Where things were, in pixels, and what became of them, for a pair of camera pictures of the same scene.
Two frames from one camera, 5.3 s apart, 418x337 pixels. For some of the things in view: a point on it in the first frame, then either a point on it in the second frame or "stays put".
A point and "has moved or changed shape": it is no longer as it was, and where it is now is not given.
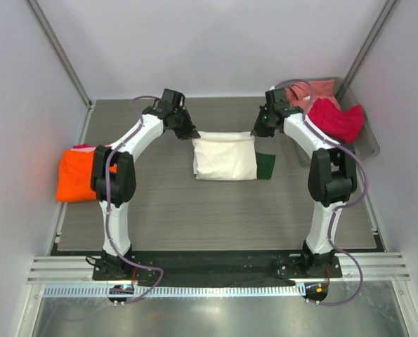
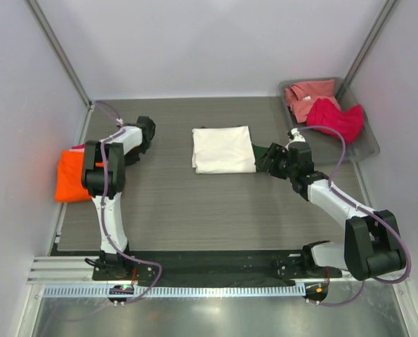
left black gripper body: x=181 y=119 to x=132 y=156
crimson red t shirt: x=344 y=126 stays put
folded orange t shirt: x=75 y=177 stays put
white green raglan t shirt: x=230 y=156 has moved or changed shape
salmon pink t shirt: x=303 y=94 stays put
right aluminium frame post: x=388 y=10 stays put
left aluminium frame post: x=38 y=14 stays put
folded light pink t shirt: x=90 y=149 stays put
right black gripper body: x=263 y=126 to x=289 y=170
